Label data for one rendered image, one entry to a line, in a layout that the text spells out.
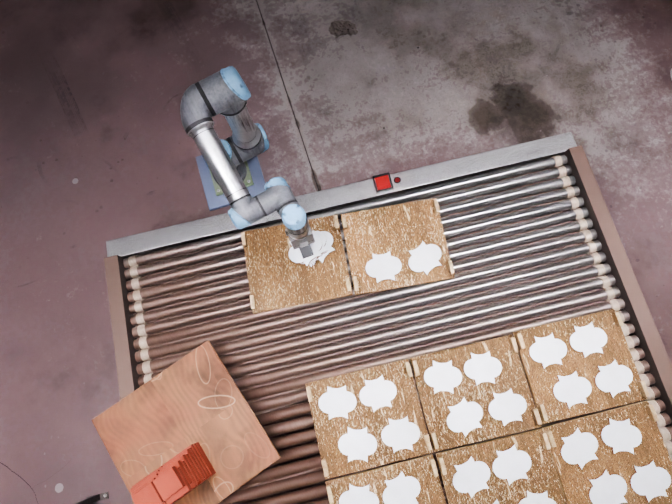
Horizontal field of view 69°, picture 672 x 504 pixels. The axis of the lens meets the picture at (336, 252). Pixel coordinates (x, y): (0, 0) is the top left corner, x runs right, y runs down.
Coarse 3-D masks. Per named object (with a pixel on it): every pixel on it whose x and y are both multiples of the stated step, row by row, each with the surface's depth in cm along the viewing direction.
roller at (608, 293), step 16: (608, 288) 197; (544, 304) 196; (560, 304) 195; (576, 304) 196; (480, 320) 196; (496, 320) 195; (512, 320) 195; (416, 336) 195; (432, 336) 194; (448, 336) 194; (352, 352) 194; (368, 352) 193; (384, 352) 194; (288, 368) 193; (304, 368) 192; (320, 368) 193; (240, 384) 192; (256, 384) 192
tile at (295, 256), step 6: (318, 240) 196; (312, 246) 196; (318, 246) 196; (294, 252) 196; (300, 252) 195; (318, 252) 195; (294, 258) 195; (300, 258) 195; (306, 258) 195; (312, 258) 195; (306, 264) 194
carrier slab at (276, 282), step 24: (264, 240) 205; (288, 240) 204; (336, 240) 204; (264, 264) 202; (288, 264) 202; (336, 264) 201; (264, 288) 199; (288, 288) 199; (312, 288) 199; (336, 288) 198
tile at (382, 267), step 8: (376, 256) 200; (384, 256) 200; (392, 256) 200; (368, 264) 199; (376, 264) 199; (384, 264) 199; (392, 264) 199; (400, 264) 199; (368, 272) 198; (376, 272) 198; (384, 272) 198; (392, 272) 198; (376, 280) 198
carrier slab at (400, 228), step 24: (360, 216) 206; (384, 216) 206; (408, 216) 205; (432, 216) 205; (360, 240) 203; (384, 240) 203; (408, 240) 203; (432, 240) 202; (360, 264) 201; (360, 288) 198; (384, 288) 198
